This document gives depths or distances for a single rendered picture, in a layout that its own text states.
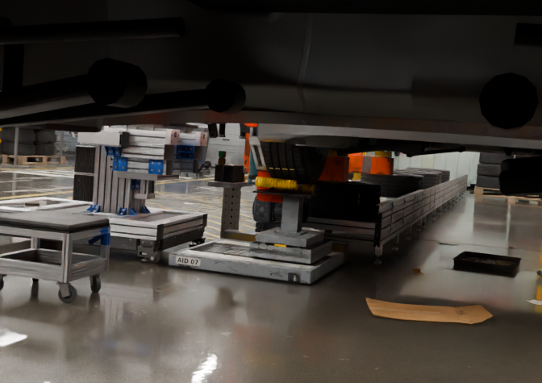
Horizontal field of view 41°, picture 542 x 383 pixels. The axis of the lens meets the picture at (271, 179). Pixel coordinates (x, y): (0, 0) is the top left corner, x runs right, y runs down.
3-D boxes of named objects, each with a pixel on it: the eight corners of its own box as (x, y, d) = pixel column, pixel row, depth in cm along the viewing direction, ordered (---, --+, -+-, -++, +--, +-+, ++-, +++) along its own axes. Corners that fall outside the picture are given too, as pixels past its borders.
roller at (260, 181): (300, 190, 401) (300, 181, 400) (250, 186, 410) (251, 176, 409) (302, 190, 406) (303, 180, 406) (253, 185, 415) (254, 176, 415)
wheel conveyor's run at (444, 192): (433, 221, 794) (435, 185, 792) (356, 213, 820) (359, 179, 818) (467, 193, 1441) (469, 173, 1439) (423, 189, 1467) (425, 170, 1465)
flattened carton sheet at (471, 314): (497, 327, 318) (498, 318, 318) (373, 318, 318) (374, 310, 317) (478, 311, 348) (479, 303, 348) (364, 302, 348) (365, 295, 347)
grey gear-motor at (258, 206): (312, 252, 443) (316, 196, 441) (248, 245, 456) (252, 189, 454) (319, 249, 460) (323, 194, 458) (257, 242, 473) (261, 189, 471)
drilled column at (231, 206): (232, 247, 496) (236, 186, 494) (218, 245, 499) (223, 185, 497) (237, 245, 505) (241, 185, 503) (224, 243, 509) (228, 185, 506)
